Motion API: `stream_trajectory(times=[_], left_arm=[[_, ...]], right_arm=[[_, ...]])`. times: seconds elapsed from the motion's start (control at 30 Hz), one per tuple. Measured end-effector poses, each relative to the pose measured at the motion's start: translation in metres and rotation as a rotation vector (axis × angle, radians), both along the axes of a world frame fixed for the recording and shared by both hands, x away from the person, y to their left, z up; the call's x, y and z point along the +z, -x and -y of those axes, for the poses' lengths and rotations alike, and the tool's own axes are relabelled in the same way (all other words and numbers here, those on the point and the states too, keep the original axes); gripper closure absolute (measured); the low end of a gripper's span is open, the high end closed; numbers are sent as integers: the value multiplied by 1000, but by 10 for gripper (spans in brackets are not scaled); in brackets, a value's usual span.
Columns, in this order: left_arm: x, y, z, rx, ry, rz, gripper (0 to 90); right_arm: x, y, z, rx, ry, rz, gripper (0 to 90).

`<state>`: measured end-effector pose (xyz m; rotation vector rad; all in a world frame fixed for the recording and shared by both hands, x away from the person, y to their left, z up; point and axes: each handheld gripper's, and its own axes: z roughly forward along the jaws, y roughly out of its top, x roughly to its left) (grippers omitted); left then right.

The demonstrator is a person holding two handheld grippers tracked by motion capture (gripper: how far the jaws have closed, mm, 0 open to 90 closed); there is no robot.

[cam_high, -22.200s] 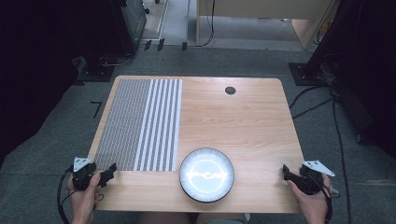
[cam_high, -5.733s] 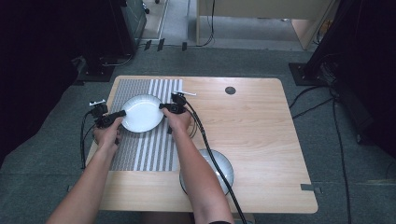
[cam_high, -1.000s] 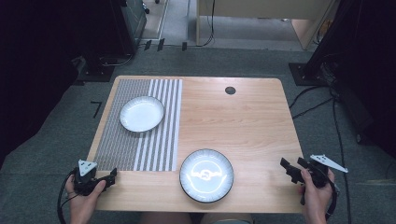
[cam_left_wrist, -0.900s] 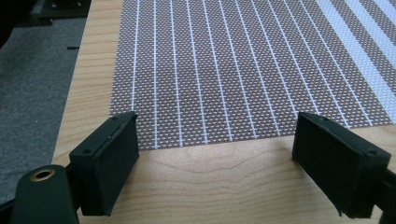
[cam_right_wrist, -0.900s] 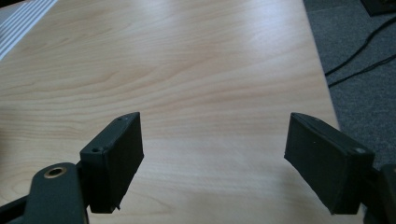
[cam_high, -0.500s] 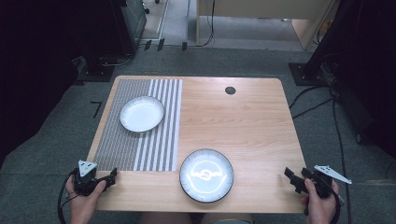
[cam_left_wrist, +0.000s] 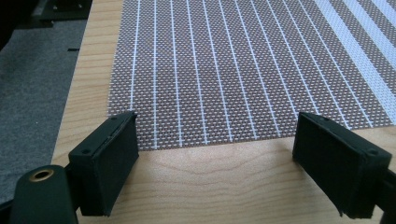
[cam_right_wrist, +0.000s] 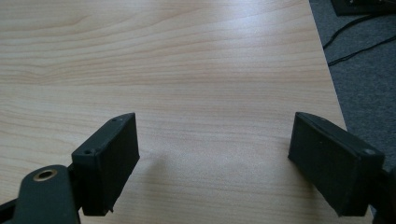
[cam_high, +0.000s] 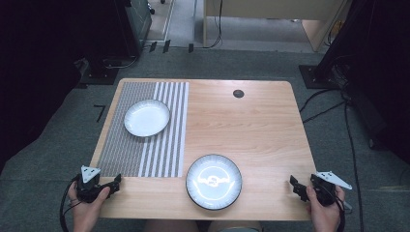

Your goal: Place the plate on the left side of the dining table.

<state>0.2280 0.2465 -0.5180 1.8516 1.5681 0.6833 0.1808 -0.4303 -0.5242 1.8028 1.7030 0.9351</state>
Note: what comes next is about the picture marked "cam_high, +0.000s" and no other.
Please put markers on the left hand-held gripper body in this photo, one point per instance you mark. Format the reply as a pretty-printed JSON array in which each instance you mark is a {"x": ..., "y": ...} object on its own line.
[{"x": 88, "y": 187}]

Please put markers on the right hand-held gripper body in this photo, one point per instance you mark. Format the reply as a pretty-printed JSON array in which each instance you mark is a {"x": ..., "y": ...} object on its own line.
[{"x": 325, "y": 190}]

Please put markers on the white plate with dark rim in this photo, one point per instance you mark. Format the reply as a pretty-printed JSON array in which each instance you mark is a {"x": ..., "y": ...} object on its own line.
[
  {"x": 147, "y": 117},
  {"x": 214, "y": 182}
]

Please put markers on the person's left hand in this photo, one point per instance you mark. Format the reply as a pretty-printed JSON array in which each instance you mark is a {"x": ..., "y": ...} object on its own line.
[{"x": 85, "y": 212}]

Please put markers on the person's right hand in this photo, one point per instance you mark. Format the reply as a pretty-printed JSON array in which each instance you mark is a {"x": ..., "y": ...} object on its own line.
[{"x": 322, "y": 216}]

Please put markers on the grey striped woven placemat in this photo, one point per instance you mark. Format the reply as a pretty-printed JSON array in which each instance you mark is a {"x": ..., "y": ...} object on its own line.
[{"x": 129, "y": 154}]

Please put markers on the round dark table grommet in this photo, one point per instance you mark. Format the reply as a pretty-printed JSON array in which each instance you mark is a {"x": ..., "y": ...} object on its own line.
[{"x": 238, "y": 93}]

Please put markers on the black stand base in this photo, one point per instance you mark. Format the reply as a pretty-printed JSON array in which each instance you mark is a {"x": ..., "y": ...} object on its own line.
[{"x": 100, "y": 75}]

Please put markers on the black stand with square base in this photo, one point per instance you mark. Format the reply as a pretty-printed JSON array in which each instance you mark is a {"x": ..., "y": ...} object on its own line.
[{"x": 319, "y": 77}]

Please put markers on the dark curtain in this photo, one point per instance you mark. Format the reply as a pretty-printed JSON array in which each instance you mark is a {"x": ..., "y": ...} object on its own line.
[
  {"x": 32, "y": 80},
  {"x": 386, "y": 80}
]

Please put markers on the black floor tape strip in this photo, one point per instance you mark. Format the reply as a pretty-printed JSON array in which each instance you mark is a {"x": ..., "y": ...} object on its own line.
[
  {"x": 166, "y": 46},
  {"x": 153, "y": 46},
  {"x": 190, "y": 48}
]

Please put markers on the dark green cabinet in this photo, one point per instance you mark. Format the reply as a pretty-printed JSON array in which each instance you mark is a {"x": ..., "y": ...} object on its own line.
[{"x": 138, "y": 19}]

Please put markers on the light wooden desk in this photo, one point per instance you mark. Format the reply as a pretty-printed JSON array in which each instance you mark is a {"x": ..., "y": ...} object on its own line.
[{"x": 274, "y": 8}]

